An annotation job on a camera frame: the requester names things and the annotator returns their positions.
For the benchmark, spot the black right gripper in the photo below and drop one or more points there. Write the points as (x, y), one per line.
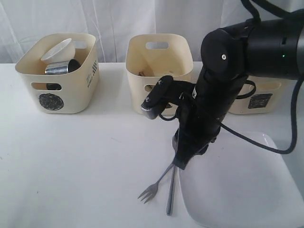
(212, 103)

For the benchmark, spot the steel spoon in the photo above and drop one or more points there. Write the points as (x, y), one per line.
(172, 184)

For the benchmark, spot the steel fork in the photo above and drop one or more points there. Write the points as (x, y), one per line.
(150, 192)

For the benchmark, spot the wooden chopstick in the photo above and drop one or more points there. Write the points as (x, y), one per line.
(145, 73)
(149, 88)

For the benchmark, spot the small steel cup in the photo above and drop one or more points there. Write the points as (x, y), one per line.
(73, 65)

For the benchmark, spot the steel mug with handle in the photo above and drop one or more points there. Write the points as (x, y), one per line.
(57, 68)

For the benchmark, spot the white plastic bowl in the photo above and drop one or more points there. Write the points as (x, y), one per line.
(63, 51)

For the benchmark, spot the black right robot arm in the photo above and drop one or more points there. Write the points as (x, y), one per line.
(272, 48)

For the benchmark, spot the white square plate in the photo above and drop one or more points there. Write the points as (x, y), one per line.
(237, 185)

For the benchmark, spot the cream bin with square mark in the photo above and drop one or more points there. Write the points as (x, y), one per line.
(268, 94)

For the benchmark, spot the cream bin with triangle mark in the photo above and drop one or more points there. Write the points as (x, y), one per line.
(163, 54)

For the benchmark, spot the cream bin with circle mark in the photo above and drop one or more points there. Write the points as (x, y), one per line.
(77, 87)

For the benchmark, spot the white backdrop curtain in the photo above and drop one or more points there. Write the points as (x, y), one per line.
(112, 22)

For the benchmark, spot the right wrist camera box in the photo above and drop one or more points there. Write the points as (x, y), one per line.
(167, 90)

